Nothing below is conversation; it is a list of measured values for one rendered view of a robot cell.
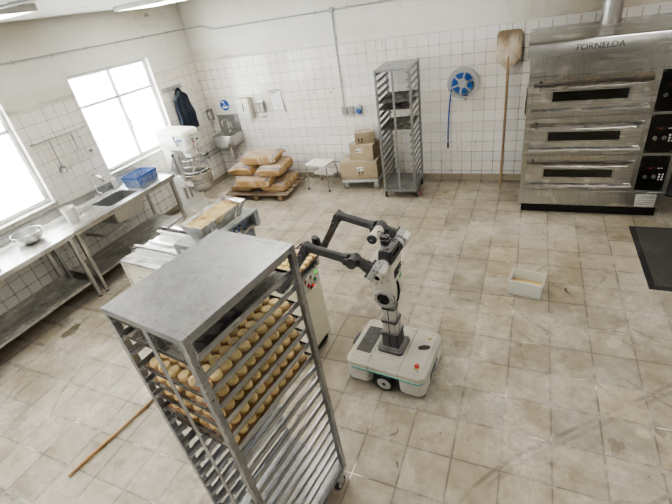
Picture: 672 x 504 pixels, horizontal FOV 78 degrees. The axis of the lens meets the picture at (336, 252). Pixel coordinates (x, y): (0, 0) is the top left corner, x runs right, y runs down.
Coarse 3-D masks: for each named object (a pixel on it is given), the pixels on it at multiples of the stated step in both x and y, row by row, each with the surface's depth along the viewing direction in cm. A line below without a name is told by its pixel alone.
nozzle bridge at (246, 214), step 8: (248, 208) 379; (240, 216) 367; (248, 216) 368; (256, 216) 377; (232, 224) 355; (240, 224) 372; (248, 224) 382; (256, 224) 381; (240, 232) 370; (248, 232) 394; (184, 240) 343; (192, 240) 341; (176, 248) 342; (184, 248) 336
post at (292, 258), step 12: (300, 276) 188; (300, 288) 190; (300, 300) 194; (312, 324) 204; (312, 336) 206; (312, 348) 211; (324, 384) 225; (324, 396) 230; (336, 432) 248; (336, 444) 253
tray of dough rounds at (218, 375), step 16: (272, 304) 197; (288, 304) 195; (256, 320) 189; (272, 320) 186; (240, 336) 181; (256, 336) 179; (224, 352) 173; (240, 352) 172; (144, 368) 175; (160, 368) 171; (176, 368) 169; (208, 368) 167; (224, 368) 166; (176, 384) 164; (192, 384) 161
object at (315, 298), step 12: (312, 264) 346; (312, 288) 347; (312, 300) 350; (324, 300) 369; (300, 312) 339; (312, 312) 353; (324, 312) 371; (300, 324) 348; (324, 324) 375; (324, 336) 378
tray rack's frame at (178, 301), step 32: (192, 256) 184; (224, 256) 180; (256, 256) 176; (160, 288) 165; (192, 288) 162; (224, 288) 159; (128, 320) 151; (160, 320) 147; (192, 320) 145; (128, 352) 171; (192, 352) 141; (224, 416) 160; (224, 480) 201
